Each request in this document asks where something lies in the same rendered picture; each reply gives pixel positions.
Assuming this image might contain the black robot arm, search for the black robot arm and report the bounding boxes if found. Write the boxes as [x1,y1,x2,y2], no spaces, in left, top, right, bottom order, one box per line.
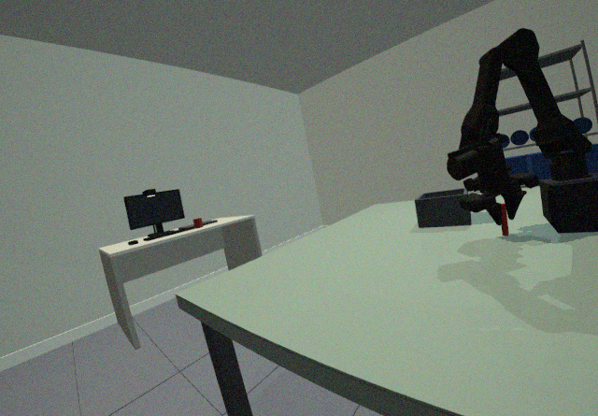
[447,28,592,181]

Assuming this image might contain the red peg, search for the red peg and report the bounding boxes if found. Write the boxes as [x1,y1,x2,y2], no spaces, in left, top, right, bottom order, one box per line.
[501,204,509,236]

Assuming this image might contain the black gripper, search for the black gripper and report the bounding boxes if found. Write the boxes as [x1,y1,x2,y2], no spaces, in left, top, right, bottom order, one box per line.
[460,162,539,225]

